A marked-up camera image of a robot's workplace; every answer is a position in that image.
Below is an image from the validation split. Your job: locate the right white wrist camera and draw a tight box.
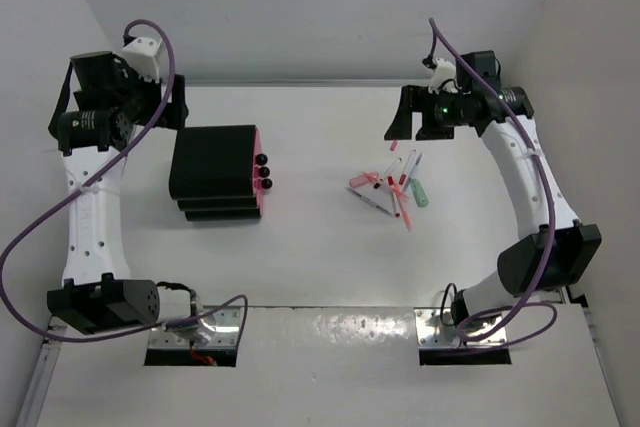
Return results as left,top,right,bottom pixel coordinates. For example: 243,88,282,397
422,56,459,94

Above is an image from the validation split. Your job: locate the white marker black cap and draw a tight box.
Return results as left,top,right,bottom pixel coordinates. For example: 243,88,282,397
373,157,402,189

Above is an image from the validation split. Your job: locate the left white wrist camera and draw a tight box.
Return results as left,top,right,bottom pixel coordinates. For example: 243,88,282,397
121,37,165,82

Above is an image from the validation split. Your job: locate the grey ballpoint pen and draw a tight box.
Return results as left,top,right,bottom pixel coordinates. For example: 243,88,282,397
344,187,394,217

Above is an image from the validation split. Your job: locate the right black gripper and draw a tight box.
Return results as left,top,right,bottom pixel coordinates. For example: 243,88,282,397
385,85,468,140

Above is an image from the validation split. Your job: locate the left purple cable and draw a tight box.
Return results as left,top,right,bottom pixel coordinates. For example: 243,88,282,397
0,19,250,346

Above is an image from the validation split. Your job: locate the pink top drawer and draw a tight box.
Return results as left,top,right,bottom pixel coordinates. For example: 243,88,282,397
254,128,268,167

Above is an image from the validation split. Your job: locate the pink highlighter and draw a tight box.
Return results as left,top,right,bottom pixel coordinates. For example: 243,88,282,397
349,172,378,189

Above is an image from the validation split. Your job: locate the black drawer cabinet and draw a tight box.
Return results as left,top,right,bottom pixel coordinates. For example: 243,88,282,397
168,124,259,222

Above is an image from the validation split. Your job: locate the metal mounting plate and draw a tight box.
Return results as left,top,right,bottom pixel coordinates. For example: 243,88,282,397
415,307,509,348
147,306,245,351

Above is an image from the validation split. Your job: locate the white marker red end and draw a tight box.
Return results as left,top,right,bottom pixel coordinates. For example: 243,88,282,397
398,149,417,186

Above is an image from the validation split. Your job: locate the purple cable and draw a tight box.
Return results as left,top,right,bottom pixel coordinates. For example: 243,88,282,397
0,19,250,346
428,17,559,351

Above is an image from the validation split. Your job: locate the green highlighter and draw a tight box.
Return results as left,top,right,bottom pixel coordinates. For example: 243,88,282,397
410,178,429,208

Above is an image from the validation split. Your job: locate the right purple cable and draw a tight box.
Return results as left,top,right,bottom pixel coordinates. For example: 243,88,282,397
428,17,559,351

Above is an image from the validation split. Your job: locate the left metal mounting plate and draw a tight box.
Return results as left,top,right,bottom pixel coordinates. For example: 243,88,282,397
147,306,245,351

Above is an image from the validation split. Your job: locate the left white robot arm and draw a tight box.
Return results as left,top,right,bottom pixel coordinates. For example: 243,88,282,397
47,39,188,335

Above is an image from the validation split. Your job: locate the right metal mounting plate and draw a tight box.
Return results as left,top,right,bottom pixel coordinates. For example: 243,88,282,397
415,307,509,348

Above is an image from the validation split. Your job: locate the blue pen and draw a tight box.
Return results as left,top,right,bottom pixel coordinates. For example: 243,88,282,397
402,153,422,192

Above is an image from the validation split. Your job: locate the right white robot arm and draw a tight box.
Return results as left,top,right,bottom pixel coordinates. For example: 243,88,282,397
385,51,602,342

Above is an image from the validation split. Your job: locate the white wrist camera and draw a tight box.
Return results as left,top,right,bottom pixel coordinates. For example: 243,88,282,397
422,56,459,94
121,37,165,82

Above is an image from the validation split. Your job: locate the orange pen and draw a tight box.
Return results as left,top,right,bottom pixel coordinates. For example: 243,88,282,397
388,177,412,231
363,172,408,201

